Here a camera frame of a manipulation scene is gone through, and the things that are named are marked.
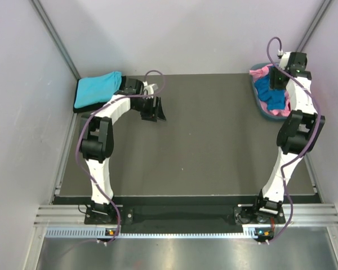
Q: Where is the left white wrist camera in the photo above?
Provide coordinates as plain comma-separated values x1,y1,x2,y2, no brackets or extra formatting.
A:
143,82,158,96

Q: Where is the slotted cable duct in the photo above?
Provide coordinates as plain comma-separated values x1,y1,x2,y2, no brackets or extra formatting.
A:
45,227,271,240

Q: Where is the pink t-shirt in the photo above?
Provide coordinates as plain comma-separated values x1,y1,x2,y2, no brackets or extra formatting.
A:
249,64,290,117

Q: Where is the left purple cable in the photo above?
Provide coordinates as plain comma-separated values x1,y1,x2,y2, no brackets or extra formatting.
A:
76,70,168,245

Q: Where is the folded black t-shirt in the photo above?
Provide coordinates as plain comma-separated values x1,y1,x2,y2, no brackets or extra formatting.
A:
73,75,127,114

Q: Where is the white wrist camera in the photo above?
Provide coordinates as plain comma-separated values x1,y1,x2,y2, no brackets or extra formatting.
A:
277,49,291,70
143,82,158,96

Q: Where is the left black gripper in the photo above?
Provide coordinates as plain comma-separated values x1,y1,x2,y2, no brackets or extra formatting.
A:
132,96,166,122

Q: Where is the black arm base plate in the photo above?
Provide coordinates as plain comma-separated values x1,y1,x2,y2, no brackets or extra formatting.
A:
84,204,286,226

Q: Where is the blue-grey laundry basket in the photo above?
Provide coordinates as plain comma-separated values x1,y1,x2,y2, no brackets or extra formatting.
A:
250,62,286,122

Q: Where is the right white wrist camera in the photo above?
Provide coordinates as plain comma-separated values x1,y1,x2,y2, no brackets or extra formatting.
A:
277,49,291,70

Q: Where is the folded light blue t-shirt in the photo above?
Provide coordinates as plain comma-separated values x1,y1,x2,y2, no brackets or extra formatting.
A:
73,70,122,109

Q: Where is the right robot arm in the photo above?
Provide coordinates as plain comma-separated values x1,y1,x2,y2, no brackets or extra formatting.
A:
251,52,325,223

